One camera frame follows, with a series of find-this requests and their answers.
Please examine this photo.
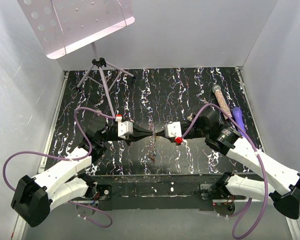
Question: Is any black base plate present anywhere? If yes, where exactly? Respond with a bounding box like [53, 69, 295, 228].
[81, 173, 222, 211]

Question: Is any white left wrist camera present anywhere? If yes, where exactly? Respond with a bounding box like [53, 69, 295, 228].
[115, 114, 133, 139]

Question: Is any silver key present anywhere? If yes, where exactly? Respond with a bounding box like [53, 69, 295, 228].
[187, 113, 193, 121]

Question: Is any aluminium rail frame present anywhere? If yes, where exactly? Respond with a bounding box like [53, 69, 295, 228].
[10, 66, 300, 240]

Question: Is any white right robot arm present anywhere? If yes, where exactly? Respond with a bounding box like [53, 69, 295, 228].
[157, 103, 300, 220]

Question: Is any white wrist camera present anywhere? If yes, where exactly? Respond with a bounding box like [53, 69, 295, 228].
[115, 114, 133, 139]
[164, 121, 183, 145]

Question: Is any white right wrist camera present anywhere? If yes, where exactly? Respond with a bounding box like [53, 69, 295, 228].
[164, 121, 183, 145]

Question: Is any purple toy microphone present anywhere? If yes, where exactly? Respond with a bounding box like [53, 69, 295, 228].
[211, 84, 251, 141]

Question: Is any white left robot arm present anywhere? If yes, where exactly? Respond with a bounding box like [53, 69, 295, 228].
[11, 116, 153, 227]

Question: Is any white perforated music stand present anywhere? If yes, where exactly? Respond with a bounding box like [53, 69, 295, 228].
[16, 0, 137, 125]

